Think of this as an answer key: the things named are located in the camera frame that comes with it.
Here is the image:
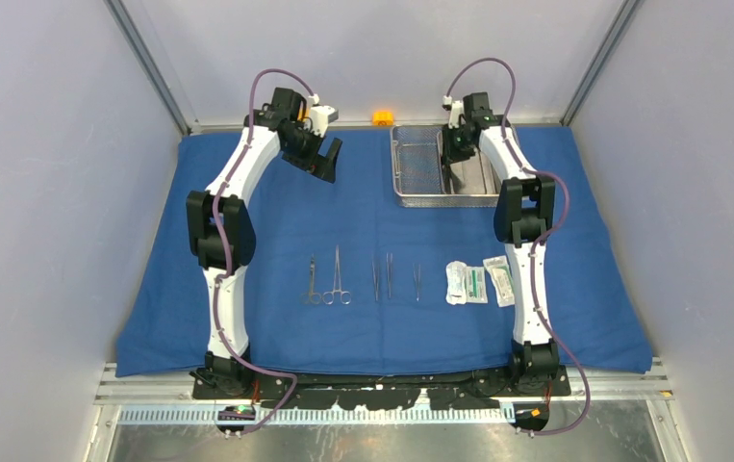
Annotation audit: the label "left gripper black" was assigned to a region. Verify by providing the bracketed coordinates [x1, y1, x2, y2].
[283, 121, 342, 183]

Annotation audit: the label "wire mesh steel tray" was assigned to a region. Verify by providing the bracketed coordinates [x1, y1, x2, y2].
[391, 125, 526, 208]

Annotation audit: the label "blunt steel tweezers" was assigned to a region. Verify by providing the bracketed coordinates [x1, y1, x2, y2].
[386, 252, 393, 299]

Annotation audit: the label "blue surgical wrap cloth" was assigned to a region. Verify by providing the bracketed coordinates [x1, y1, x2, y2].
[116, 127, 653, 376]

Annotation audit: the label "steel forceps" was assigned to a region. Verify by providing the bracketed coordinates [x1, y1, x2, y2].
[371, 256, 381, 302]

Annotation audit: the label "white gauze roll packet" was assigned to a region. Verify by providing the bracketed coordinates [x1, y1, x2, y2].
[445, 261, 468, 305]

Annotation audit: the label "steel hemostat ring handles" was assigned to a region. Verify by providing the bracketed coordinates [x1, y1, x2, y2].
[321, 245, 352, 305]

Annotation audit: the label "pointed steel tweezers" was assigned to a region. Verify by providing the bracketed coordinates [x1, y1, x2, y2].
[413, 263, 422, 301]

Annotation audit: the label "green white sterile packet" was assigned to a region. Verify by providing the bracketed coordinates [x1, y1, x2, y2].
[464, 267, 488, 304]

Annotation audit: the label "thin steel tweezers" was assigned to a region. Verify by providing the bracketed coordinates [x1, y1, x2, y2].
[443, 163, 465, 194]

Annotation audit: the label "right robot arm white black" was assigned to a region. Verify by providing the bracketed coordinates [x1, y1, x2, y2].
[441, 92, 560, 396]

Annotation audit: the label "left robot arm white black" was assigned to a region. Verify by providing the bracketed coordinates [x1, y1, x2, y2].
[186, 88, 342, 398]

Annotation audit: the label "small orange toy block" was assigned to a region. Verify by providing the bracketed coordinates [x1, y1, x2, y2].
[371, 110, 394, 126]

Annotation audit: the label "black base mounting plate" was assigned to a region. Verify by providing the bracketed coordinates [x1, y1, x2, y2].
[190, 367, 571, 411]

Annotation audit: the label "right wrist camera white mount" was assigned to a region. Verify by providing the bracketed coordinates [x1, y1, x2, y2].
[442, 95, 464, 129]

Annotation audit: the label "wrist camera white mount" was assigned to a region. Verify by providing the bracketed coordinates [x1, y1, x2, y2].
[304, 93, 339, 138]
[442, 95, 464, 129]

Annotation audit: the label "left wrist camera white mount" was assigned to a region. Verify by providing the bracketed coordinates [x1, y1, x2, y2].
[304, 93, 339, 138]

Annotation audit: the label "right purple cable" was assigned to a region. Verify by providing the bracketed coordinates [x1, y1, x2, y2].
[442, 57, 593, 438]

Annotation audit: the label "purple cable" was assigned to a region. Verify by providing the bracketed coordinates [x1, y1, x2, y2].
[211, 68, 322, 437]
[442, 57, 593, 438]

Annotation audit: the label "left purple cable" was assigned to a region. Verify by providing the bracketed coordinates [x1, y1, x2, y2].
[211, 68, 322, 437]

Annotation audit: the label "aluminium frame rail right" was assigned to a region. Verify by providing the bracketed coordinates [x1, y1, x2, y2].
[560, 0, 644, 126]

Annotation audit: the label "aluminium frame post left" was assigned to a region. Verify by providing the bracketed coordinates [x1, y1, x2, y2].
[104, 0, 194, 137]

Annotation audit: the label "aluminium front rail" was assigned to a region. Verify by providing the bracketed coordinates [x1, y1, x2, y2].
[94, 360, 675, 425]

